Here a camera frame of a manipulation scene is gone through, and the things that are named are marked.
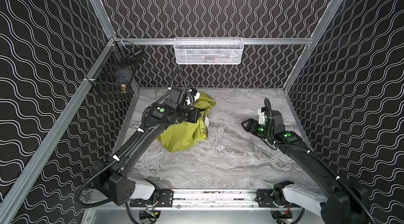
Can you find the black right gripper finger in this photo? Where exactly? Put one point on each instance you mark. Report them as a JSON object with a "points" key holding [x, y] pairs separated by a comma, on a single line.
{"points": [[247, 126], [248, 121]]}

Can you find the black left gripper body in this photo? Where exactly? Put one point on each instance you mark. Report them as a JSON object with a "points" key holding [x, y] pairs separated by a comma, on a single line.
{"points": [[194, 115]]}

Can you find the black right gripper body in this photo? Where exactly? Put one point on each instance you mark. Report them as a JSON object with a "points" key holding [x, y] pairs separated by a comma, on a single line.
{"points": [[250, 125]]}

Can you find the lime green printed jacket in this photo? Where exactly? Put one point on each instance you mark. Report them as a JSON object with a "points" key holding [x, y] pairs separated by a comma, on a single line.
{"points": [[184, 136]]}

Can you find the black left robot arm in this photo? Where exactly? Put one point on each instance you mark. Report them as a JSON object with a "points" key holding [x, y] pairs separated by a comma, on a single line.
{"points": [[110, 177]]}

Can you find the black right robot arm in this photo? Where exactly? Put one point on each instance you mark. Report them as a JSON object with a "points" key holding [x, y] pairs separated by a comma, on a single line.
{"points": [[338, 201]]}

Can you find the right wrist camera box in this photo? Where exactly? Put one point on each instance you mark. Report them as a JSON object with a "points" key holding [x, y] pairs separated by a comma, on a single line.
{"points": [[262, 116]]}

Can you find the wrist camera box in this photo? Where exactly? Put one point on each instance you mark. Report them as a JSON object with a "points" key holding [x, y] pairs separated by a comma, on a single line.
{"points": [[192, 96], [262, 116]]}

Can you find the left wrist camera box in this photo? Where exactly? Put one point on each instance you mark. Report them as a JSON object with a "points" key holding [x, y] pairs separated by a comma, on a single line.
{"points": [[192, 96]]}

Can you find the white wire mesh basket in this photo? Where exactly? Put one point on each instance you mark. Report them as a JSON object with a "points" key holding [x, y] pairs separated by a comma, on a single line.
{"points": [[208, 50]]}

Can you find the black wire basket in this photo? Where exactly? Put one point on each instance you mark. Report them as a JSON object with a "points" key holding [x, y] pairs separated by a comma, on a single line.
{"points": [[118, 68]]}

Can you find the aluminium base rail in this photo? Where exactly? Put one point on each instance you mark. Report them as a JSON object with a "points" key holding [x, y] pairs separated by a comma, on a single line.
{"points": [[210, 199]]}

